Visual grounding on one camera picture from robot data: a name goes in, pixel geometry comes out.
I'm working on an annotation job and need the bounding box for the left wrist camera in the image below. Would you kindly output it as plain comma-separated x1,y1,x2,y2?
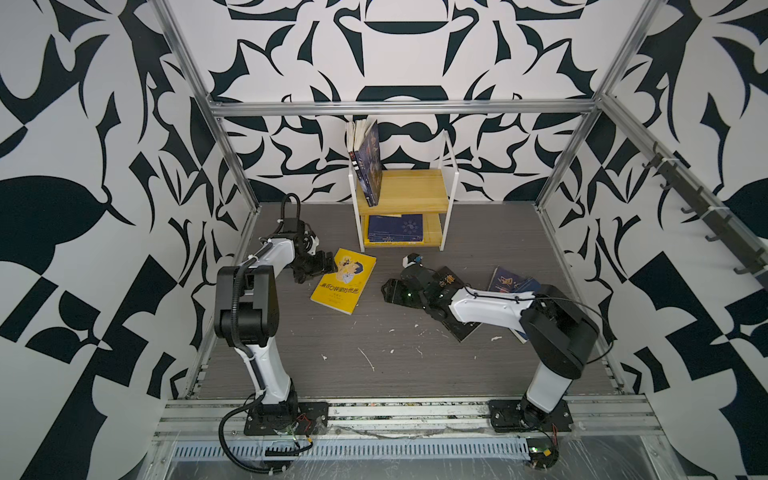
303,233,319,255

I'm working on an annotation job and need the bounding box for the black Murphy's law book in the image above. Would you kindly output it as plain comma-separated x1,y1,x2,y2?
429,267,480,342

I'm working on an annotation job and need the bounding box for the small electronics board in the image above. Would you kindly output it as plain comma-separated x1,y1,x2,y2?
526,437,560,471

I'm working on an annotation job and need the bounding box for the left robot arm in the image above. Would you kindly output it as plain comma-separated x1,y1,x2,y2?
214,217,337,428

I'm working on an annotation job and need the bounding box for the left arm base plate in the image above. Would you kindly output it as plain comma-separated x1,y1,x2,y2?
244,402,329,436

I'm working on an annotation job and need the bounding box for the black book leaning on shelf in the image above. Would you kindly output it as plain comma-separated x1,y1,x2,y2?
345,120,368,184

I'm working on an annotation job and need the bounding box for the white cable duct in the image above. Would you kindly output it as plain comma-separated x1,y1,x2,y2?
173,437,530,461

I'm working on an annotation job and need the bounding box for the black corrugated cable hose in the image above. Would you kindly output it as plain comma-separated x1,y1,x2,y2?
217,192,314,476

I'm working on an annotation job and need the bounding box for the white wooden bookshelf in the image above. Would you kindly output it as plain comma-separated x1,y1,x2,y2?
348,133,460,252

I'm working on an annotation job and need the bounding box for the yellow cartoon cover book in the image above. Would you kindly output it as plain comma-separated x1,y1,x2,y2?
311,248,376,315

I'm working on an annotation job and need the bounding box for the navy Yijing book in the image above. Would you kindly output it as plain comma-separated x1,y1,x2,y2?
368,214,424,243

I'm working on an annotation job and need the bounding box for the black hook rail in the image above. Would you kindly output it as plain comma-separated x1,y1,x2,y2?
643,141,767,291

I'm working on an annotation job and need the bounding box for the navy book yellow label right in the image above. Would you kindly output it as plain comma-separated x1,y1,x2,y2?
513,278,541,344

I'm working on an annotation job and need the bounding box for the aluminium frame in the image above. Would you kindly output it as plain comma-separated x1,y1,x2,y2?
146,0,768,289

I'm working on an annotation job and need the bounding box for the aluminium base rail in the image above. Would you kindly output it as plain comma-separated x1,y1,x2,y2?
153,395,663,440

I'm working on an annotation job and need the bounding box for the purple book under right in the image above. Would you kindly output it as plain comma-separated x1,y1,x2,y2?
488,267,529,293

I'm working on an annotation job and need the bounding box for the purple Guiguzi portrait book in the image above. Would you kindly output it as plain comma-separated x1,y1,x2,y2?
357,119,383,207

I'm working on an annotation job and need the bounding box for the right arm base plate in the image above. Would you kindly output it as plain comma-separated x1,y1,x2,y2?
487,398,573,433

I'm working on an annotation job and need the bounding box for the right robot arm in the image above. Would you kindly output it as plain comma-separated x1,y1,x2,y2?
381,260,600,432

